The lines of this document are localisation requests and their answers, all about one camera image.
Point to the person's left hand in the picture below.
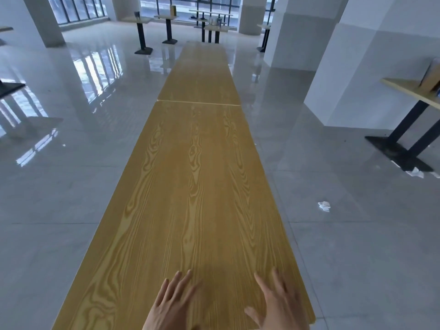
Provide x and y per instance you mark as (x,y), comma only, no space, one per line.
(173,305)

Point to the person's right hand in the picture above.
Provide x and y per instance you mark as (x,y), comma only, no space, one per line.
(282,312)

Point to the white crumpled tissue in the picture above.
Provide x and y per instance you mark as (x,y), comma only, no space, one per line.
(416,173)
(324,206)

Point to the tan box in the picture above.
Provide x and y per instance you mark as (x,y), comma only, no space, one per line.
(431,77)

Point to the yellow bottle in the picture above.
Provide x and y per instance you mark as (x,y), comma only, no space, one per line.
(173,10)

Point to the black framed window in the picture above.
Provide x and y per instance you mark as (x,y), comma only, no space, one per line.
(185,1)
(79,8)
(270,10)

